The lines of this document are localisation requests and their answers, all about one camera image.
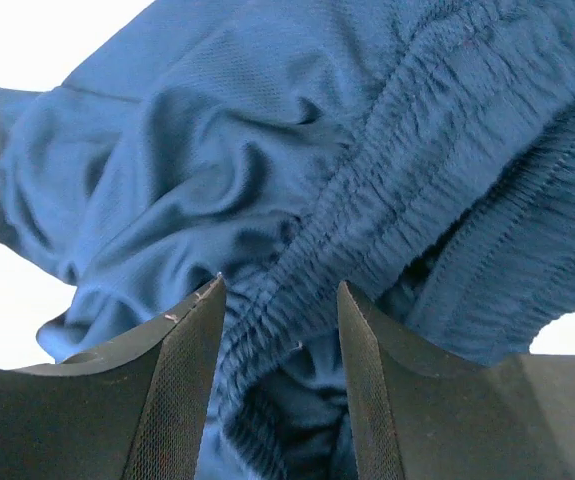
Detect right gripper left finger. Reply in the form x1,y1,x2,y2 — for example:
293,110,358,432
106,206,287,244
0,279,226,479

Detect navy blue shorts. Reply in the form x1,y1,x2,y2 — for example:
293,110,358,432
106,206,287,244
0,1,575,479

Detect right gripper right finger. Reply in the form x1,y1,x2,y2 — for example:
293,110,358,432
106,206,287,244
337,283,575,480

